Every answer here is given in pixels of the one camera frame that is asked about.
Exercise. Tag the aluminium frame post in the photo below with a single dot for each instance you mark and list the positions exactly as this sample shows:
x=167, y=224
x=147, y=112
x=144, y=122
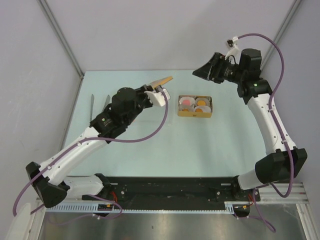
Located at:
x=49, y=15
x=280, y=15

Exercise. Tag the pink sandwich cookie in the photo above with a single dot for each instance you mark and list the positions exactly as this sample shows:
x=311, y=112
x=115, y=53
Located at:
x=186, y=102

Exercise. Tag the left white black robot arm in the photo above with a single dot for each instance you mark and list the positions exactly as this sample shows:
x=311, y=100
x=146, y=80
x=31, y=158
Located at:
x=50, y=178

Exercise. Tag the left aluminium frame post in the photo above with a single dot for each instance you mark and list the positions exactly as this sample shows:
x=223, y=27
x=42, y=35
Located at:
x=49, y=15

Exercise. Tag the white paper cup back right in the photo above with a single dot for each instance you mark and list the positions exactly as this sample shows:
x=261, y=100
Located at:
x=202, y=101

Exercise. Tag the white paper cup front left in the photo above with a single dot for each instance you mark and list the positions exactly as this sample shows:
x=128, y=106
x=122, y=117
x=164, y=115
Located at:
x=190, y=108

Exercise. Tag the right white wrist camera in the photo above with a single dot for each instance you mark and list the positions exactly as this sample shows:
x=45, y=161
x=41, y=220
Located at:
x=233, y=48

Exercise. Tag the metal tongs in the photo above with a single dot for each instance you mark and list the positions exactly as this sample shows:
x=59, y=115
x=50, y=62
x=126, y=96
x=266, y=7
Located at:
x=92, y=101

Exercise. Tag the silver tin lid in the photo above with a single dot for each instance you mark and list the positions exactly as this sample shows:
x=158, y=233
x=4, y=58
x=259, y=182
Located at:
x=160, y=82

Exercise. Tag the orange round waffle cookie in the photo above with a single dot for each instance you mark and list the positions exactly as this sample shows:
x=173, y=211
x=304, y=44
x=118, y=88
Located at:
x=199, y=110

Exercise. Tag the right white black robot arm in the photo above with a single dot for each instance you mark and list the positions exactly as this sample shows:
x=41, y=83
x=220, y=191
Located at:
x=283, y=160

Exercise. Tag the white paper cup back left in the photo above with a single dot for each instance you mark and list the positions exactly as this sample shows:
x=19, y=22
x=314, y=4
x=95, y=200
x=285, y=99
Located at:
x=191, y=99

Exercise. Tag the right aluminium frame post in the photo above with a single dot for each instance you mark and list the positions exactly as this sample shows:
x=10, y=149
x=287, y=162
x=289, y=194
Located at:
x=280, y=15

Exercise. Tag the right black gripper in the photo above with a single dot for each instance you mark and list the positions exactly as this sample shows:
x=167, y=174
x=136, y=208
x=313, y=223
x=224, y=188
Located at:
x=211, y=71

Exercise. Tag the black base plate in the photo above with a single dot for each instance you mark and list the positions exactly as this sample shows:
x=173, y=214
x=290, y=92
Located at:
x=217, y=188

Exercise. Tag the white slotted cable duct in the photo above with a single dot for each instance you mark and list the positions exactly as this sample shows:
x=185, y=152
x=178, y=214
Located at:
x=107, y=208

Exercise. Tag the aluminium rail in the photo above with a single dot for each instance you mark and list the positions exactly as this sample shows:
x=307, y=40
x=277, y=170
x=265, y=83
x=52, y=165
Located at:
x=282, y=192

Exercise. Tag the gold cookie tin box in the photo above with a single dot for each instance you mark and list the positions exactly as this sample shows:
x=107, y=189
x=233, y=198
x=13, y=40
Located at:
x=195, y=106

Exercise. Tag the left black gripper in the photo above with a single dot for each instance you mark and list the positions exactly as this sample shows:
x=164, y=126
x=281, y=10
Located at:
x=141, y=91

